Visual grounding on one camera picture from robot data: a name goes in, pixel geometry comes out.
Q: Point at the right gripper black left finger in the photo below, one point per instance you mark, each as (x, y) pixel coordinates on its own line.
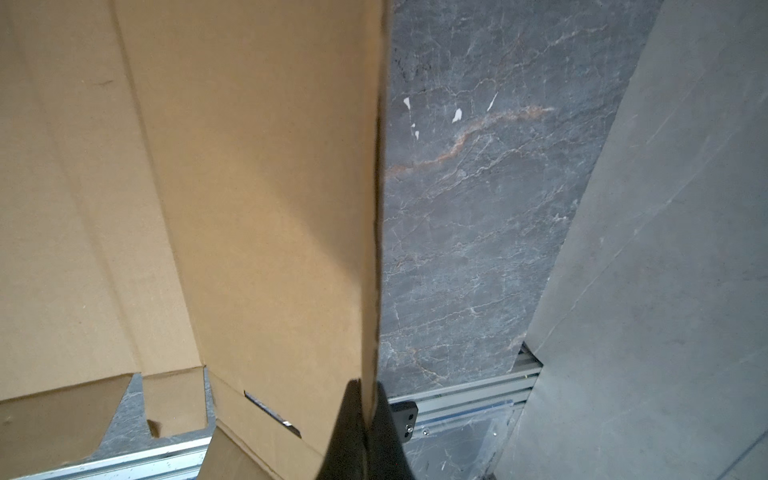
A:
(345, 455)

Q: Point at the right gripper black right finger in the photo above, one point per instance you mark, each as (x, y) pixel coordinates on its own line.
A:
(386, 459)

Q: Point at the brown cardboard box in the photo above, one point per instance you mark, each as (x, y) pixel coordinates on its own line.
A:
(190, 193)

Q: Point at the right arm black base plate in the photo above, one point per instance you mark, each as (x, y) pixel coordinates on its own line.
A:
(404, 415)

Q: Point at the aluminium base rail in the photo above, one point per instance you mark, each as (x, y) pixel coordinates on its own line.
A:
(458, 434)

